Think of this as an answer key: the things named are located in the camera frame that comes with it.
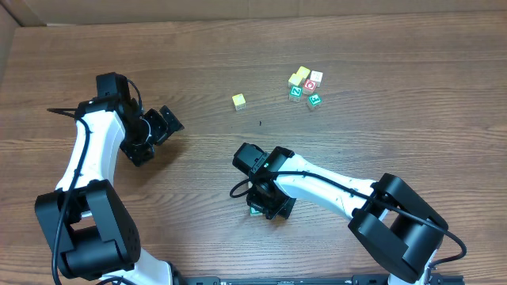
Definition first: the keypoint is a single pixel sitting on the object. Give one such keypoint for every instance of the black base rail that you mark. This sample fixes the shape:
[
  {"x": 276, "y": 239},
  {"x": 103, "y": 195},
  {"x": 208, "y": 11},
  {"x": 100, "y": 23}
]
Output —
[{"x": 369, "y": 279}]

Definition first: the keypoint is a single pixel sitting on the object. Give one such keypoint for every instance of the white block top right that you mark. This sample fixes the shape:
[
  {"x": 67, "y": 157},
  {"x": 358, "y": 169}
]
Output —
[{"x": 316, "y": 76}]

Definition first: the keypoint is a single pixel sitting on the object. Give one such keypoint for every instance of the green block letter V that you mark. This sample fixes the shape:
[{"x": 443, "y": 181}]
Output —
[{"x": 254, "y": 212}]

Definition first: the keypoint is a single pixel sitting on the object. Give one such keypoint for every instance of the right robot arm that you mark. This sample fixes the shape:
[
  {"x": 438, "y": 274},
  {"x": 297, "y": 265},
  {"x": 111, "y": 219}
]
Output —
[{"x": 392, "y": 222}]

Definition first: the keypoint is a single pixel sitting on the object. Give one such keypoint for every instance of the red block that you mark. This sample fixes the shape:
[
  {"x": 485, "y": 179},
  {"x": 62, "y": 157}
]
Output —
[{"x": 309, "y": 87}]

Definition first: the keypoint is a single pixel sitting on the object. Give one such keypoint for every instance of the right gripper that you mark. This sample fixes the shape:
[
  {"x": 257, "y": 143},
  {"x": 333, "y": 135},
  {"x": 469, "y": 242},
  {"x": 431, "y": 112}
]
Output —
[{"x": 269, "y": 207}]

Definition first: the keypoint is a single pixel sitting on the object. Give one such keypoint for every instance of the yellow block lower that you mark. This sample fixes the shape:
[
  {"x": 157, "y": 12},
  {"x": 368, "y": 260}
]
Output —
[{"x": 295, "y": 80}]

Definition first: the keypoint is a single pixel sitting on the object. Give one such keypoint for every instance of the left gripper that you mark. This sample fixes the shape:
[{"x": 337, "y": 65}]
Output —
[{"x": 159, "y": 124}]

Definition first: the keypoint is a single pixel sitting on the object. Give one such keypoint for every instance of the green block letter Z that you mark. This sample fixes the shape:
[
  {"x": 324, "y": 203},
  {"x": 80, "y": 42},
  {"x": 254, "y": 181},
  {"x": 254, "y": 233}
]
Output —
[{"x": 295, "y": 94}]

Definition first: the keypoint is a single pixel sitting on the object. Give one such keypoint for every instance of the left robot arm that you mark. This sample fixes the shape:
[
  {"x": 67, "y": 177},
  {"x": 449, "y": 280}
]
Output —
[{"x": 88, "y": 229}]

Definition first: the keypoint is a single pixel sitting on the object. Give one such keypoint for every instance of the yellow block upper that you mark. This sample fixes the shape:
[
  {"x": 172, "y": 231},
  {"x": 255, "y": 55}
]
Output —
[{"x": 303, "y": 72}]

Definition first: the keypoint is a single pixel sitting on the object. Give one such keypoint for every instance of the cardboard box wall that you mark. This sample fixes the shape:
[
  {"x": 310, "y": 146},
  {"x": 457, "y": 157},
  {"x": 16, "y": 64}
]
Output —
[{"x": 166, "y": 38}]

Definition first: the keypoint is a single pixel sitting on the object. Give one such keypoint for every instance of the lone yellow block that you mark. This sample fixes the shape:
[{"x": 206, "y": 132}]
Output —
[{"x": 239, "y": 101}]

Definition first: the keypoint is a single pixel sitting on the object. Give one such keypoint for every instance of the green block right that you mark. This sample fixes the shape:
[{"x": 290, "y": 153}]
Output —
[{"x": 314, "y": 101}]

